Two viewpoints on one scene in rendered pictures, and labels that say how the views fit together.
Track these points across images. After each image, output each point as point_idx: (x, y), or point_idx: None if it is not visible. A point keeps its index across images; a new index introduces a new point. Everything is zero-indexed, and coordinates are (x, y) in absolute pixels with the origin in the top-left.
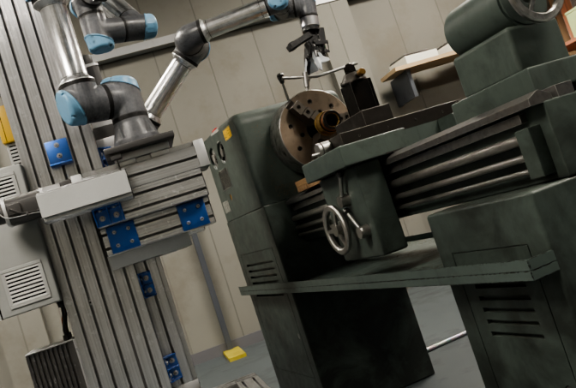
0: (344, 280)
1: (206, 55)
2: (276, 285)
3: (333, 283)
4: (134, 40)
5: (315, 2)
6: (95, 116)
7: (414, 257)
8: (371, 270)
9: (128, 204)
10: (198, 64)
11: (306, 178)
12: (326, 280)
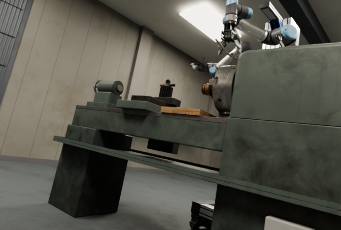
0: (175, 160)
1: (284, 37)
2: None
3: (184, 162)
4: (213, 75)
5: (226, 7)
6: None
7: (157, 159)
8: (175, 162)
9: None
10: (284, 44)
11: None
12: (189, 162)
